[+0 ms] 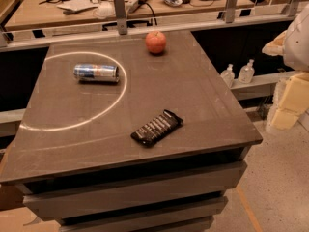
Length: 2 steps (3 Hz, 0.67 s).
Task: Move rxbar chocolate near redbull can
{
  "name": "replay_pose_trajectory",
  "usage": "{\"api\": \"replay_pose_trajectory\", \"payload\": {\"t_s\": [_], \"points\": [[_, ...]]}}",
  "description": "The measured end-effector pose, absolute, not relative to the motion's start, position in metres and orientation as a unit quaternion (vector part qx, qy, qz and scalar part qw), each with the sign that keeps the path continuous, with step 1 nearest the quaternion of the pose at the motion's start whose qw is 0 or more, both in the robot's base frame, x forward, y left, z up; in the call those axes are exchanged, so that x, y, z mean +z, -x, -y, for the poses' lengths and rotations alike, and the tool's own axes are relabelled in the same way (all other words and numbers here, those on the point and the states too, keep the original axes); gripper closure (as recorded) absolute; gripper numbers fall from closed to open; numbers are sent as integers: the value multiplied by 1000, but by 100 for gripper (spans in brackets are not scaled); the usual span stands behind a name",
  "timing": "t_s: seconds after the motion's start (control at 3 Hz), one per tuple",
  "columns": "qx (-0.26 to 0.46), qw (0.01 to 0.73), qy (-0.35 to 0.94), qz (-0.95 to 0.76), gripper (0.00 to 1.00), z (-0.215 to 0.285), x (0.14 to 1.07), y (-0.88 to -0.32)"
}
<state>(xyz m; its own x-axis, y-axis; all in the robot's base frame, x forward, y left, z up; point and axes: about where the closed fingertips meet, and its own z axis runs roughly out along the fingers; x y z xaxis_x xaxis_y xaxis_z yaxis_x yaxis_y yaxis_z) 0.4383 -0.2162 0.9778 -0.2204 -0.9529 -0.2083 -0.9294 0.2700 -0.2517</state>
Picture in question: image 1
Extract black rxbar chocolate bar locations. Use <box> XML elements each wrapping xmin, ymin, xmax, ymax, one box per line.
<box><xmin>130</xmin><ymin>109</ymin><xmax>183</xmax><ymax>147</ymax></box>

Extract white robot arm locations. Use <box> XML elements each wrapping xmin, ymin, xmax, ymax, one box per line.
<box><xmin>262</xmin><ymin>5</ymin><xmax>309</xmax><ymax>72</ymax></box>

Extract blue silver redbull can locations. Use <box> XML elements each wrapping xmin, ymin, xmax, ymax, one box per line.
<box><xmin>73</xmin><ymin>64</ymin><xmax>119</xmax><ymax>83</ymax></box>

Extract red apple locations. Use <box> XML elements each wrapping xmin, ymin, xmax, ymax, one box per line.
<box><xmin>145</xmin><ymin>31</ymin><xmax>166</xmax><ymax>54</ymax></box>

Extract left clear sanitizer bottle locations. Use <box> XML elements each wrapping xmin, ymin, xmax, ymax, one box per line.
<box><xmin>220</xmin><ymin>64</ymin><xmax>235</xmax><ymax>88</ymax></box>

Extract clear sanitizer bottle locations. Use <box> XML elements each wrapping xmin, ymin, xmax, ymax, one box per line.
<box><xmin>220</xmin><ymin>64</ymin><xmax>235</xmax><ymax>88</ymax></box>
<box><xmin>238</xmin><ymin>59</ymin><xmax>255</xmax><ymax>84</ymax></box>

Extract grey drawer cabinet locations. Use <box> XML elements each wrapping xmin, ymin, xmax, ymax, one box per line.
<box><xmin>14</xmin><ymin>147</ymin><xmax>248</xmax><ymax>232</ymax></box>

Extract right clear sanitizer bottle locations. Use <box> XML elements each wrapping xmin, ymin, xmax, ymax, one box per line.
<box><xmin>238</xmin><ymin>59</ymin><xmax>255</xmax><ymax>84</ymax></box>

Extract white power strip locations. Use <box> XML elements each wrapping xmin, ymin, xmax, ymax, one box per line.
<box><xmin>126</xmin><ymin>0</ymin><xmax>147</xmax><ymax>14</ymax></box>

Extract white papers on desk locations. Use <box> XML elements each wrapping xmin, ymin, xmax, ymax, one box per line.
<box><xmin>58</xmin><ymin>0</ymin><xmax>98</xmax><ymax>12</ymax></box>

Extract yellow foam block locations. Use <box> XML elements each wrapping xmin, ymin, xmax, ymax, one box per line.
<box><xmin>270</xmin><ymin>72</ymin><xmax>309</xmax><ymax>130</ymax></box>

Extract wooden background desk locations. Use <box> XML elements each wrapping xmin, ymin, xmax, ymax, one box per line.
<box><xmin>4</xmin><ymin>0</ymin><xmax>255</xmax><ymax>32</ymax></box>

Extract metal frame rail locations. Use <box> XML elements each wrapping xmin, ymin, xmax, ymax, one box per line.
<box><xmin>0</xmin><ymin>2</ymin><xmax>309</xmax><ymax>52</ymax></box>

